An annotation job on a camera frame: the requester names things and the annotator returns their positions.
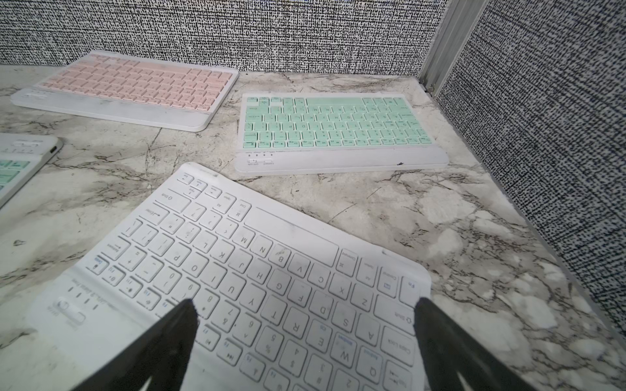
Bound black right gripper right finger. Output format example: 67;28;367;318
413;297;533;391

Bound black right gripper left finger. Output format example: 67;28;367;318
74;299;199;390

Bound white keyboard white keys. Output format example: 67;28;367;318
26;163;431;390

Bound green key keyboard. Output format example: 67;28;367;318
1;133;64;207
235;92;449;175

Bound pink key keyboard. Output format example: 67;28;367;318
11;51;239;133

